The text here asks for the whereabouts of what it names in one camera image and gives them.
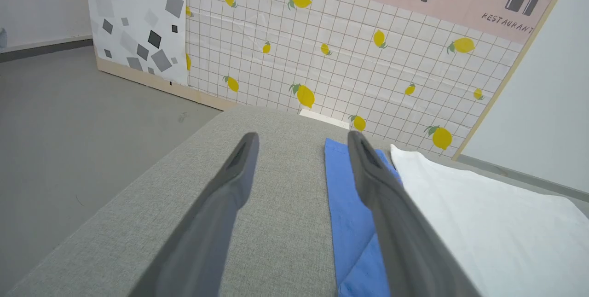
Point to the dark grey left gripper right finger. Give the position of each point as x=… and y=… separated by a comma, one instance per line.
x=395, y=223

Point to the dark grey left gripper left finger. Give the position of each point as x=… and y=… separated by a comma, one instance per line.
x=216, y=214

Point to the blue and white garment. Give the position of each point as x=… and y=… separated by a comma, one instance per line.
x=483, y=223

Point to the lemon print partition panel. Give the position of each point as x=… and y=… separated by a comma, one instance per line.
x=359, y=43

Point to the grey squares print panel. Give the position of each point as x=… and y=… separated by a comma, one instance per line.
x=138, y=16

